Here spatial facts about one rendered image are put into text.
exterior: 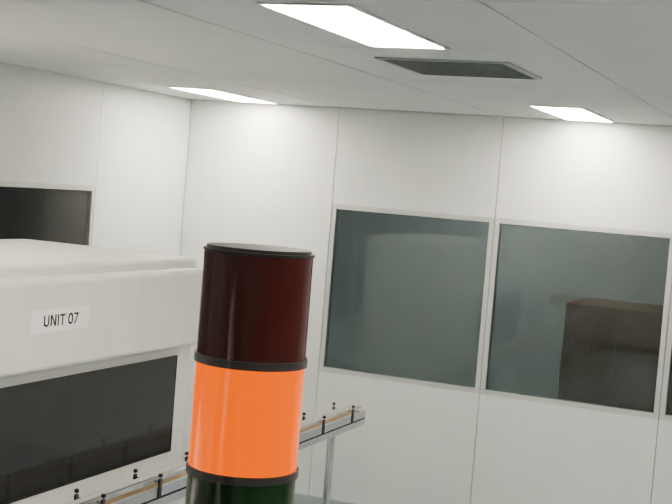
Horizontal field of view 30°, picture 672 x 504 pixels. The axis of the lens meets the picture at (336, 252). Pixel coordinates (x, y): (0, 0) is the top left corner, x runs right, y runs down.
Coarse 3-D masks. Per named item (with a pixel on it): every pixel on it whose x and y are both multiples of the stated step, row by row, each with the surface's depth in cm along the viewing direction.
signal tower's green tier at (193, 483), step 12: (192, 480) 55; (192, 492) 55; (204, 492) 54; (216, 492) 54; (228, 492) 54; (240, 492) 54; (252, 492) 54; (264, 492) 54; (276, 492) 55; (288, 492) 55
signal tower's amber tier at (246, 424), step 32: (224, 384) 54; (256, 384) 54; (288, 384) 55; (192, 416) 56; (224, 416) 54; (256, 416) 54; (288, 416) 55; (192, 448) 55; (224, 448) 54; (256, 448) 54; (288, 448) 55
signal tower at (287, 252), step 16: (256, 256) 54; (272, 256) 54; (288, 256) 54; (304, 256) 54; (240, 368) 54; (256, 368) 54; (272, 368) 54; (288, 368) 54; (304, 368) 55; (208, 480) 54; (224, 480) 54; (240, 480) 54; (256, 480) 54; (272, 480) 54; (288, 480) 55
